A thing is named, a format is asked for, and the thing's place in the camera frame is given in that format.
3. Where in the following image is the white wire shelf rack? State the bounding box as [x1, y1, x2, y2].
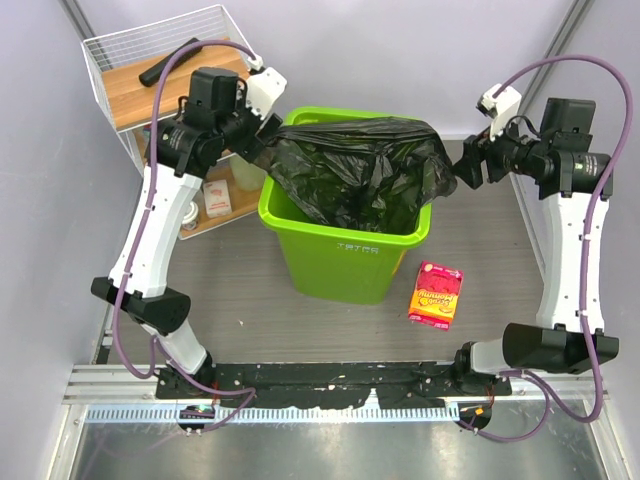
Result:
[82, 4, 260, 240]

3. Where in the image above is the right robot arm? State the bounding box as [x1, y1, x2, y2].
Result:
[451, 98, 619, 395]

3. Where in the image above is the green plastic trash bin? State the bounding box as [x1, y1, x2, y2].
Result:
[258, 107, 432, 304]

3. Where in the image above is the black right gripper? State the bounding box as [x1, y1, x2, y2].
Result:
[452, 108, 552, 190]

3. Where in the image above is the black trash bag roll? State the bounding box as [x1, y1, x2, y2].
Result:
[138, 38, 202, 88]

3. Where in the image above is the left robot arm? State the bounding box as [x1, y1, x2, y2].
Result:
[91, 67, 287, 398]

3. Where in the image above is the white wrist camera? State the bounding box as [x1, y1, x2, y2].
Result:
[245, 55, 287, 120]
[476, 83, 522, 141]

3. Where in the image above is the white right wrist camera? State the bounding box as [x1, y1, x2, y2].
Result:
[476, 83, 522, 141]

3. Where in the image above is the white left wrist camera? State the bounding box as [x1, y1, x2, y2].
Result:
[245, 55, 287, 120]

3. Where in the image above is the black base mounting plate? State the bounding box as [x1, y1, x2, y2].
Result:
[155, 360, 514, 410]

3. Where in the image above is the aluminium frame rail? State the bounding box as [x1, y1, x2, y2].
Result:
[63, 365, 158, 404]

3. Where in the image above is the grey slotted cable duct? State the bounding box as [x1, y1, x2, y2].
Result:
[85, 401, 460, 424]

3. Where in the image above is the pink orange sponge package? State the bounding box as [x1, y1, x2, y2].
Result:
[408, 261, 464, 331]

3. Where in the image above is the translucent green bottle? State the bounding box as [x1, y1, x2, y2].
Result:
[229, 154, 267, 191]

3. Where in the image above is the white red small box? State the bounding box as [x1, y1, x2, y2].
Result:
[203, 180, 232, 218]

